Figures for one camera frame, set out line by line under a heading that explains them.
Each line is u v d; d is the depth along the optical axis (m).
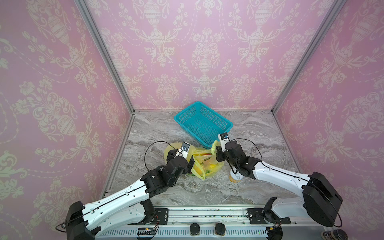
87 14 0.72
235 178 0.81
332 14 0.70
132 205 0.61
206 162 0.85
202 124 1.15
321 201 0.41
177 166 0.52
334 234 0.63
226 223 0.74
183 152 0.62
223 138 0.73
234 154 0.64
